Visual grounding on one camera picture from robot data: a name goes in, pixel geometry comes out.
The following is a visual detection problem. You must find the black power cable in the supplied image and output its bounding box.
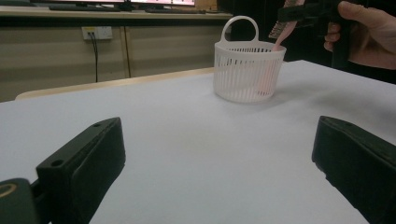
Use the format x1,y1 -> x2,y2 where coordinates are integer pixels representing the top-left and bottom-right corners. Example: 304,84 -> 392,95
89,32 -> 100,84

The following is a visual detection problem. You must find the white table cover sheet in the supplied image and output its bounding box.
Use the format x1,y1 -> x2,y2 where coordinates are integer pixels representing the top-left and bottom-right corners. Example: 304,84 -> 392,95
0,59 -> 396,224

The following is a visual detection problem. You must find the black curtain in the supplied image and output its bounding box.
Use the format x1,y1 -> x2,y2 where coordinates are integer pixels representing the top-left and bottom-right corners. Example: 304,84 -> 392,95
217,0 -> 396,85

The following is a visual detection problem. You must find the pink hair brush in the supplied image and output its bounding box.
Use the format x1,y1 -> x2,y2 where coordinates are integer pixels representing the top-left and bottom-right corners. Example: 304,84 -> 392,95
257,0 -> 308,95

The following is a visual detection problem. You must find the bright lit computer monitor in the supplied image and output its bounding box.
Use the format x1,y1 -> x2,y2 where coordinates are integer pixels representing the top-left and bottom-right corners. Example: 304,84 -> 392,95
130,0 -> 196,7

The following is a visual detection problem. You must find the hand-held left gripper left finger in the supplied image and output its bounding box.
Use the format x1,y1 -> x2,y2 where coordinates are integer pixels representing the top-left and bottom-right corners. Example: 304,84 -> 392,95
35,117 -> 127,224

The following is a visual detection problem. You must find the long beige office desk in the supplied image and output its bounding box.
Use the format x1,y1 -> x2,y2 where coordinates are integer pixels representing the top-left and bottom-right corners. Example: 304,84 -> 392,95
0,5 -> 233,104

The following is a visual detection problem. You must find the brown cardboard box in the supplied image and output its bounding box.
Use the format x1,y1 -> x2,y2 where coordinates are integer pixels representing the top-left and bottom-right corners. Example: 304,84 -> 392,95
194,0 -> 219,12

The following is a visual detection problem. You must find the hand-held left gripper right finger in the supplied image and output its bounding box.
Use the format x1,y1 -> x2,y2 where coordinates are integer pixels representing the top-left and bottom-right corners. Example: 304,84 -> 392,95
311,115 -> 396,224

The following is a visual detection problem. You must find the white slotted plastic basket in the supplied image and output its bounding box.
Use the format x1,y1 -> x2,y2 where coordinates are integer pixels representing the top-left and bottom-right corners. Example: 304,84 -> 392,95
213,15 -> 288,104

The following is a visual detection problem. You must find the light wooden table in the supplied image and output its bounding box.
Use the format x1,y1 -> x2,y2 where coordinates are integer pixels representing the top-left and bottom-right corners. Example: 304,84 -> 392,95
14,66 -> 216,102

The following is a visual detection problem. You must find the black keyboard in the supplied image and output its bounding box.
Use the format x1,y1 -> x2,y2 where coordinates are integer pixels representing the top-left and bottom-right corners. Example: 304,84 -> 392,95
49,4 -> 121,13
144,7 -> 207,15

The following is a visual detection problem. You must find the white wall socket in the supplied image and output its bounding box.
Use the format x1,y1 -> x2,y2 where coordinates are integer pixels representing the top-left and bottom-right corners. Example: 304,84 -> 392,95
81,25 -> 114,41

